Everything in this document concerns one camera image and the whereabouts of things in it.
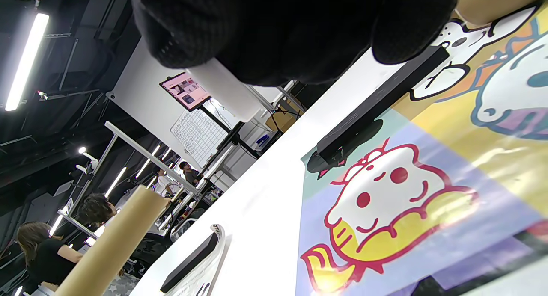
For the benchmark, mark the person's right hand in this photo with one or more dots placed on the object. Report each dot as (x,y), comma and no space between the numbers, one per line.
(291,26)

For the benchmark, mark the brown cardboard mailing tube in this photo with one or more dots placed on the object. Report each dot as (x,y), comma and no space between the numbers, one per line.
(111,249)
(496,5)

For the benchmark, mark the colourful cartoon panel poster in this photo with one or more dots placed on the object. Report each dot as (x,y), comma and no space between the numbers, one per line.
(471,159)

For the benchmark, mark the black bar weight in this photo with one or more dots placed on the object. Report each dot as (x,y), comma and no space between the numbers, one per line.
(188,264)
(376,108)

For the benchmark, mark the brown cardboard box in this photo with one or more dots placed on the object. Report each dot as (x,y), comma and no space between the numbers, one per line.
(282,120)

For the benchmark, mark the small blue object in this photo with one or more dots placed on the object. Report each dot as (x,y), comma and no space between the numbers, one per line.
(262,140)

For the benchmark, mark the black monitor stand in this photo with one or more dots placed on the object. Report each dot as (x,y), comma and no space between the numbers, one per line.
(231,135)

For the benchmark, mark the black framed monitor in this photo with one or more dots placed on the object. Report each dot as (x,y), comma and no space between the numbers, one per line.
(184,90)

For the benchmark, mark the whiteboard with table chart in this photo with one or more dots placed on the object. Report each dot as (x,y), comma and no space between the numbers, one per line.
(197,133)

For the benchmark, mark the long ceiling light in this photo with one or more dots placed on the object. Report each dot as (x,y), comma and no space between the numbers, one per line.
(25,60)

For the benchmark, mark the white metal frame beam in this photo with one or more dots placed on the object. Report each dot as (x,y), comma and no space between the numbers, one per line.
(150,157)

